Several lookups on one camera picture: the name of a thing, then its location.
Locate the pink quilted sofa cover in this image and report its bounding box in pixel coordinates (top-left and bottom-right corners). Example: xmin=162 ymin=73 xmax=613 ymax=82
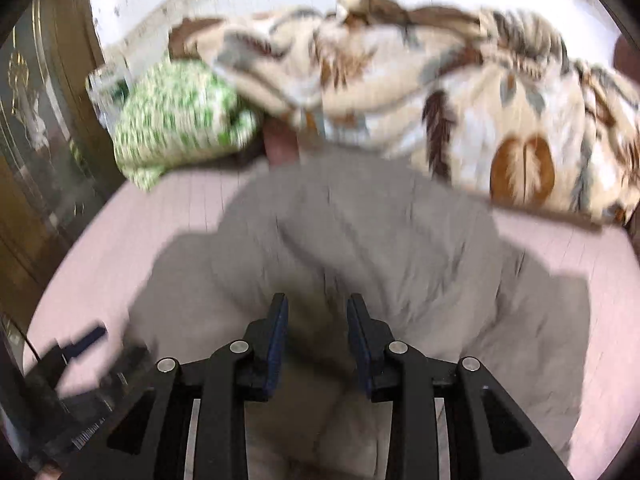
xmin=22 ymin=160 xmax=640 ymax=480

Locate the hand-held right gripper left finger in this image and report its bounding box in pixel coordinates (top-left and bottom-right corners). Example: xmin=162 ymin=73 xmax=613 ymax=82
xmin=60 ymin=292 xmax=290 ymax=480

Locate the brown cloth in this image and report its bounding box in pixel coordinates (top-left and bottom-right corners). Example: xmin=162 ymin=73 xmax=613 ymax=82
xmin=167 ymin=17 xmax=223 ymax=58

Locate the olive quilted jacket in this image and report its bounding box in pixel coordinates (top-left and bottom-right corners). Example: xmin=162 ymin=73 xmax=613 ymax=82
xmin=125 ymin=152 xmax=593 ymax=480

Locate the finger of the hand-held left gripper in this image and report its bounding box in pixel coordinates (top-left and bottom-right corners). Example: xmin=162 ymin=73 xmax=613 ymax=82
xmin=60 ymin=325 xmax=108 ymax=361

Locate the green checked pillow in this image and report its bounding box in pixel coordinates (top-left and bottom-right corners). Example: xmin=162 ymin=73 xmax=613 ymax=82
xmin=112 ymin=55 xmax=263 ymax=191

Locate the clear plastic bag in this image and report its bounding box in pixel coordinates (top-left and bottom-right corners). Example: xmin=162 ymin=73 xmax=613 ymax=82
xmin=86 ymin=60 xmax=133 ymax=128

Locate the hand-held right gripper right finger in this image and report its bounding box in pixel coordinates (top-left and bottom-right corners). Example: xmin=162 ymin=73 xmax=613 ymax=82
xmin=346 ymin=292 xmax=576 ymax=480

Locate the wooden glass-door cabinet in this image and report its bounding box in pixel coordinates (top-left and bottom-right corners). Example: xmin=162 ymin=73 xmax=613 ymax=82
xmin=0 ymin=0 xmax=126 ymax=331

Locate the leaf print blanket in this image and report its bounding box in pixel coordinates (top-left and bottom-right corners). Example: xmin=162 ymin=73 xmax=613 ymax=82
xmin=167 ymin=0 xmax=640 ymax=231

